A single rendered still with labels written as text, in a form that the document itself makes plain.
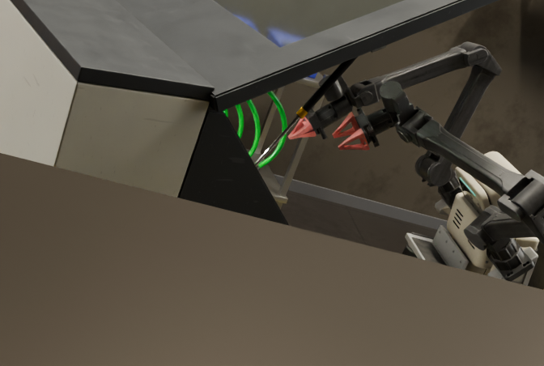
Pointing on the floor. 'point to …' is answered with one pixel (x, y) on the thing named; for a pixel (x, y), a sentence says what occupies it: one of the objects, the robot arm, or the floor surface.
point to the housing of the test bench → (91, 82)
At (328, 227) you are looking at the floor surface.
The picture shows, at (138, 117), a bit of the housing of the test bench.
